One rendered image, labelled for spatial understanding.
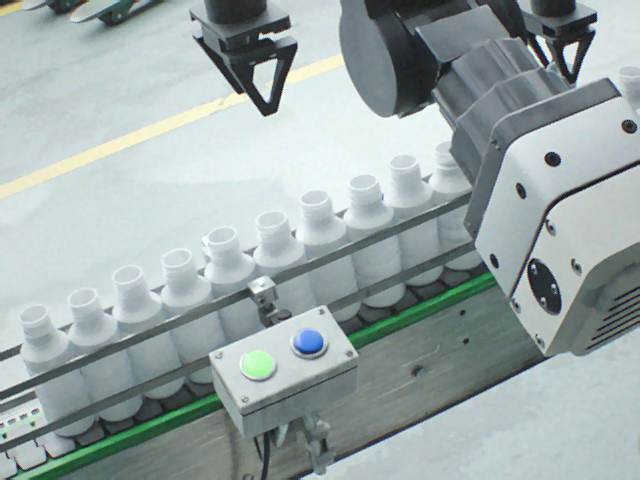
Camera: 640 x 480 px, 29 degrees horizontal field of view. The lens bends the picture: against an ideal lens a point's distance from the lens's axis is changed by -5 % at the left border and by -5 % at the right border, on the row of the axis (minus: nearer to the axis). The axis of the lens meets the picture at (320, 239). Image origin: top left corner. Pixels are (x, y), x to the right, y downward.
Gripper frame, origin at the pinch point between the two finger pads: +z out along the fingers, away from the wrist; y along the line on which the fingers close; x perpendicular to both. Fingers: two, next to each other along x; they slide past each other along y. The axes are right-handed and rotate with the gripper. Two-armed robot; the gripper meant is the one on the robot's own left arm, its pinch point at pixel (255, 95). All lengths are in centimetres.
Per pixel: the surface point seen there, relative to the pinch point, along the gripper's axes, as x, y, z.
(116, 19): 72, -379, 136
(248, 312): -2.2, -13.0, 32.3
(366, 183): 16.5, -16.5, 24.4
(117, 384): -19.8, -12.1, 33.9
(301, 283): 4.7, -12.4, 31.1
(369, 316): 12.3, -12.6, 39.6
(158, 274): 25, -193, 139
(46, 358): -26.5, -13.0, 27.5
